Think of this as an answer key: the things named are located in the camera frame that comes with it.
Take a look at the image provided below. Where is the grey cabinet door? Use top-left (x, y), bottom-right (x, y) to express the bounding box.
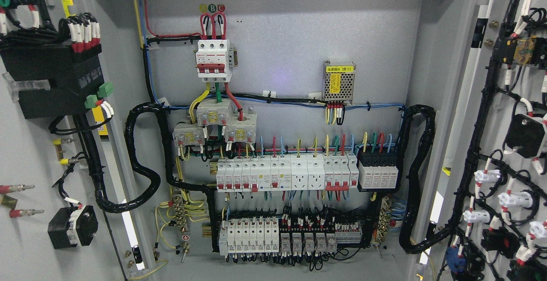
top-left (0, 0), bottom-right (148, 281)
top-left (400, 0), bottom-right (546, 281)

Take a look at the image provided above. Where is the lower white breaker row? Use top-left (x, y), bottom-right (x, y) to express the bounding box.
top-left (218, 216), bottom-right (281, 258)

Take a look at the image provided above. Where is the lower relay row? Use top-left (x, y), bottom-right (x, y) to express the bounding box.
top-left (278, 209), bottom-right (363, 259)

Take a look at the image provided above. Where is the metal mesh power supply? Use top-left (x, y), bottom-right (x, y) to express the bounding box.
top-left (323, 59), bottom-right (356, 104)

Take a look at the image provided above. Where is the black surge protector block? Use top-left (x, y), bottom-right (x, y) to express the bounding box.
top-left (358, 150), bottom-right (400, 193)

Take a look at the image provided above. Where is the black corrugated cable conduit left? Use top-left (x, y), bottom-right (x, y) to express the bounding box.
top-left (95, 102), bottom-right (218, 213)

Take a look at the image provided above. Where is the white sockets and breakers row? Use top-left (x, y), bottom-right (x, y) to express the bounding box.
top-left (216, 153), bottom-right (359, 192)

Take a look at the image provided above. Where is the main three pole breaker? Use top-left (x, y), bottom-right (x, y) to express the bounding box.
top-left (195, 39), bottom-right (235, 83)

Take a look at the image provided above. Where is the current transformers cluster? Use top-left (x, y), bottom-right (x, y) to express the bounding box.
top-left (173, 98), bottom-right (257, 151)

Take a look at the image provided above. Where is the brass ground terminal bar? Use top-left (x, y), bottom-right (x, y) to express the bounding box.
top-left (172, 195), bottom-right (188, 234)

